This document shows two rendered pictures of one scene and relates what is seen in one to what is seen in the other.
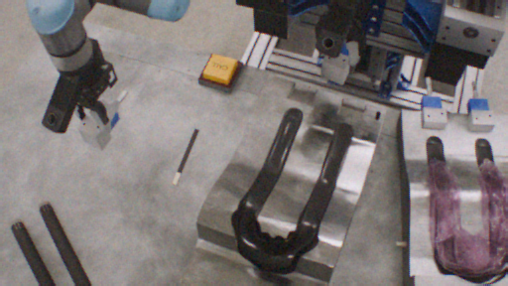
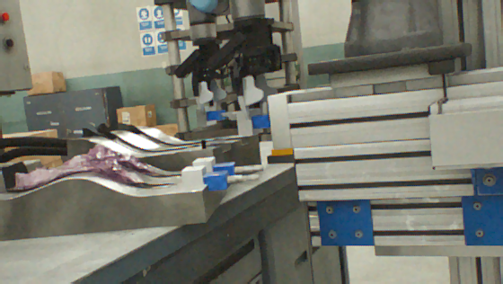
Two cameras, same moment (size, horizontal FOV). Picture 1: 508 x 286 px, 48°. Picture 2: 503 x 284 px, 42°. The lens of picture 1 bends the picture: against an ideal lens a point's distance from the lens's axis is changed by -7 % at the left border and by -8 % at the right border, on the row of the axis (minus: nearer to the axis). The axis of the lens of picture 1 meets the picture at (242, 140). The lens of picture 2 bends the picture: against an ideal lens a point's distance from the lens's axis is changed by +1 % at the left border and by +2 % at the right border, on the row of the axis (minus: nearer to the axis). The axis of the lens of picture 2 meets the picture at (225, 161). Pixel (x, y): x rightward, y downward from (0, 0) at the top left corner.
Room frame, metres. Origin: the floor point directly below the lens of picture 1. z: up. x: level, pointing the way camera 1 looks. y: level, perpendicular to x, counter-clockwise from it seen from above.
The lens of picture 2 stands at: (0.65, -1.65, 1.03)
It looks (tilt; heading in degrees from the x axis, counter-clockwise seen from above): 7 degrees down; 89
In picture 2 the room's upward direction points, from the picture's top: 7 degrees counter-clockwise
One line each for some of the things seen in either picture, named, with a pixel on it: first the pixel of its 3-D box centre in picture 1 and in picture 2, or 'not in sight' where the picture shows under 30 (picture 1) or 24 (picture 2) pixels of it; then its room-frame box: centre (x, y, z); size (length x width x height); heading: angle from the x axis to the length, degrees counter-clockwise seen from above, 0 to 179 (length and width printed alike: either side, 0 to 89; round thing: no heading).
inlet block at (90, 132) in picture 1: (107, 114); (218, 115); (0.68, 0.27, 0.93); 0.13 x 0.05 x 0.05; 146
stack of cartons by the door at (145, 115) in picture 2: not in sight; (154, 137); (-0.08, 6.65, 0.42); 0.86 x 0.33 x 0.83; 159
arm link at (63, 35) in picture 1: (57, 17); (200, 5); (0.67, 0.28, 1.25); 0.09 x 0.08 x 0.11; 151
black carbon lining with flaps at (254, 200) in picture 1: (296, 184); (145, 137); (0.49, -0.09, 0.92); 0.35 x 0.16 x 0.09; 153
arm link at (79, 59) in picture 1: (67, 48); (203, 33); (0.66, 0.28, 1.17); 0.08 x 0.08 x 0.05
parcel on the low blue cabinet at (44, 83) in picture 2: not in sight; (46, 83); (-1.43, 7.07, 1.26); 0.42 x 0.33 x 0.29; 159
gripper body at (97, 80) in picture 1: (83, 72); (208, 60); (0.67, 0.27, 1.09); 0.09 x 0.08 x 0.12; 145
